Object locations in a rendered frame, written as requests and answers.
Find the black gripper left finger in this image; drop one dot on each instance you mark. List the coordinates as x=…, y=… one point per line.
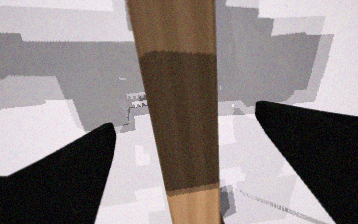
x=65, y=187

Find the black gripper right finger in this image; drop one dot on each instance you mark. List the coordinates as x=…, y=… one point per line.
x=322, y=149

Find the brown wooden board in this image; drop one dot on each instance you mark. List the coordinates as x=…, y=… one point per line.
x=176, y=46

